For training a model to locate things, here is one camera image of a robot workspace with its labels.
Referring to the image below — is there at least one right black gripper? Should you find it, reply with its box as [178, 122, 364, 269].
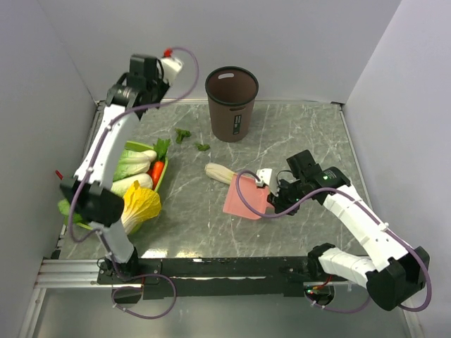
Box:
[267, 177, 308, 216]

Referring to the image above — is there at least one pink dustpan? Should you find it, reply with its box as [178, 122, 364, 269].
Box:
[223, 175, 273, 220]

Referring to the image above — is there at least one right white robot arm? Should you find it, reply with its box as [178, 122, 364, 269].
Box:
[268, 150, 432, 312]

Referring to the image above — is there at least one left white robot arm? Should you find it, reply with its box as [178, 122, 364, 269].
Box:
[60, 54, 183, 283]

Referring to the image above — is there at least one green scrap near basket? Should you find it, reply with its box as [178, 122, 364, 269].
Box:
[175, 128, 191, 144]

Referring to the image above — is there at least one green vegetable basket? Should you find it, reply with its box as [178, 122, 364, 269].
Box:
[63, 140, 169, 233]

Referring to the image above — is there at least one orange carrot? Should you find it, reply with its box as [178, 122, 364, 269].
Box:
[150, 161, 165, 187]

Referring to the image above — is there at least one green scrap near celery root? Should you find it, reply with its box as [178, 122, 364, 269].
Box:
[194, 142, 211, 151]

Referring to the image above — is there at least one brown trash bin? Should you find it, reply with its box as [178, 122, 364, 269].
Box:
[205, 66, 259, 143]

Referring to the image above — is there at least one white green bok choy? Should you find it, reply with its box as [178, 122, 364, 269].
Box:
[111, 173, 153, 197]

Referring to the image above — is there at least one celery stalk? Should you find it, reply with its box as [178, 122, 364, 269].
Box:
[204, 163, 235, 185]

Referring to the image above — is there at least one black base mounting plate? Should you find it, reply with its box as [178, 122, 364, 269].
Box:
[97, 256, 329, 300]

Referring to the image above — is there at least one yellow napa cabbage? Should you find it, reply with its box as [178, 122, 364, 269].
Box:
[121, 182, 162, 234]

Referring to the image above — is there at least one green leafy lettuce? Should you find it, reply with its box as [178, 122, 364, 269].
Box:
[57, 137, 172, 226]

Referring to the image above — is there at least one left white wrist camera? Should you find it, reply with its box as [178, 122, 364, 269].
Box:
[160, 56, 183, 86]

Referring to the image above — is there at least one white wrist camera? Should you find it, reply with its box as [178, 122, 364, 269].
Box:
[160, 56, 183, 86]
[255, 168, 278, 195]

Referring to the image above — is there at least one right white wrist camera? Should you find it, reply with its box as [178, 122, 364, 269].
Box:
[255, 168, 278, 195]

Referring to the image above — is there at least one aluminium frame rail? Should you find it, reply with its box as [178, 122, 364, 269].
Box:
[36, 257, 367, 288]

